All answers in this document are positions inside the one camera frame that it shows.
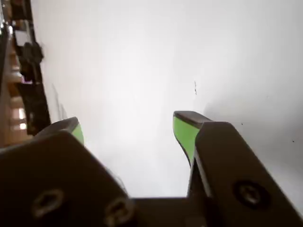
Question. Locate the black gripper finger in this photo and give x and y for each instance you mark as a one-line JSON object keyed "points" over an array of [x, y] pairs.
{"points": [[232, 165], [54, 170]]}

